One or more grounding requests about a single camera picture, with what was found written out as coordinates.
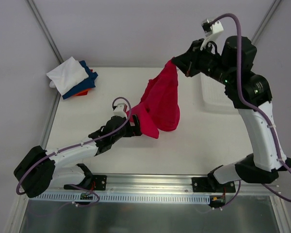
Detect magenta t shirt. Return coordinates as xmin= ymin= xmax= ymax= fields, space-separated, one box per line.
xmin=132 ymin=61 xmax=180 ymax=139

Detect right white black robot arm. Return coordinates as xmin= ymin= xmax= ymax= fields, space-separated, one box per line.
xmin=172 ymin=36 xmax=291 ymax=192

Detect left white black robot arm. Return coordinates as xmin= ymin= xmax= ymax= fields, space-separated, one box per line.
xmin=14 ymin=115 xmax=142 ymax=198

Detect white plastic basket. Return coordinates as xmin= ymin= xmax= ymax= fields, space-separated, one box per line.
xmin=200 ymin=73 xmax=238 ymax=115

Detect folded blue t shirt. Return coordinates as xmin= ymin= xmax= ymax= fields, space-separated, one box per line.
xmin=62 ymin=60 xmax=98 ymax=100

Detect folded white t shirt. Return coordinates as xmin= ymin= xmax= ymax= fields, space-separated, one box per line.
xmin=46 ymin=56 xmax=88 ymax=96

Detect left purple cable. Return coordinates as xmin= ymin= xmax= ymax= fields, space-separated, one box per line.
xmin=16 ymin=97 xmax=132 ymax=196

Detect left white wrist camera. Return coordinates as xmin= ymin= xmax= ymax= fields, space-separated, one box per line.
xmin=113 ymin=103 xmax=127 ymax=118

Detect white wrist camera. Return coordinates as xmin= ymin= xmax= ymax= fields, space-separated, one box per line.
xmin=200 ymin=19 xmax=224 ymax=50
xmin=113 ymin=103 xmax=127 ymax=118

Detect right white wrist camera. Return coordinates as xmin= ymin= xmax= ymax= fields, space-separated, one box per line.
xmin=200 ymin=19 xmax=224 ymax=50

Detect aluminium mounting rail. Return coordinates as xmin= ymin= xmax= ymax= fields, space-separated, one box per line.
xmin=19 ymin=171 xmax=282 ymax=194

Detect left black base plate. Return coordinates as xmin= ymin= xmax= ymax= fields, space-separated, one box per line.
xmin=64 ymin=174 xmax=107 ymax=191

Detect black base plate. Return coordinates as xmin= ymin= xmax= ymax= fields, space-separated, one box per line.
xmin=191 ymin=177 xmax=236 ymax=193
xmin=64 ymin=174 xmax=107 ymax=191

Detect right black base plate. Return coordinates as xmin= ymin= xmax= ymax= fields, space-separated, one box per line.
xmin=191 ymin=177 xmax=236 ymax=193

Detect white slotted cable duct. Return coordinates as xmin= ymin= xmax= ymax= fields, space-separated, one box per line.
xmin=32 ymin=191 xmax=210 ymax=205

